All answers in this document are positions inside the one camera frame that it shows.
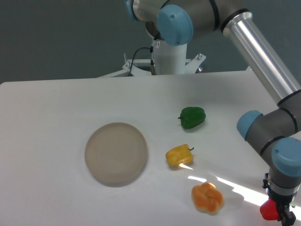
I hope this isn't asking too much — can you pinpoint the green pepper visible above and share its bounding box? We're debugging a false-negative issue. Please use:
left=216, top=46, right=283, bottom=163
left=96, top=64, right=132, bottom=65
left=178, top=107, right=206, bottom=129

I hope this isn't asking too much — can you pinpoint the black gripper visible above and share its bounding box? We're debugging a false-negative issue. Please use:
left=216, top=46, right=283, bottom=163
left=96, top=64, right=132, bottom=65
left=262, top=173, right=299, bottom=224

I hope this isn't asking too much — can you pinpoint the red pepper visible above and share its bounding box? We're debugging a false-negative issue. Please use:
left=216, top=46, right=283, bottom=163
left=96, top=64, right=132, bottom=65
left=260, top=199, right=279, bottom=221

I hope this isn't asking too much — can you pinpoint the yellow pepper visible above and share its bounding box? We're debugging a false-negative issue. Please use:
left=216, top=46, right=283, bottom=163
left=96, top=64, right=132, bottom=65
left=165, top=144, right=194, bottom=168

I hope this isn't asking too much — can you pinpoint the beige round plate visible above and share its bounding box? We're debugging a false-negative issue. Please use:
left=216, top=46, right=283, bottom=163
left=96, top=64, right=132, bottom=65
left=85, top=122, right=148, bottom=187

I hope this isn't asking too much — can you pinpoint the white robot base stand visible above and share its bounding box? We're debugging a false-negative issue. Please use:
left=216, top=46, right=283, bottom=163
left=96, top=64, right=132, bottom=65
left=102, top=40, right=206, bottom=78

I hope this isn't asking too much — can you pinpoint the knotted bread roll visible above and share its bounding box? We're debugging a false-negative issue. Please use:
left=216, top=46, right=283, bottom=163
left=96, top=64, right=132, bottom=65
left=191, top=182, right=224, bottom=214

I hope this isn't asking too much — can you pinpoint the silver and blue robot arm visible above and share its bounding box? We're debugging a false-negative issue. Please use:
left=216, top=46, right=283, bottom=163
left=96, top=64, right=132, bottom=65
left=125, top=0, right=301, bottom=226

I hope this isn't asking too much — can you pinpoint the black cable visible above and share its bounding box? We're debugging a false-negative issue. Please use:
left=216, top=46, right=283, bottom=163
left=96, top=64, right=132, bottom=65
left=128, top=32, right=160, bottom=77

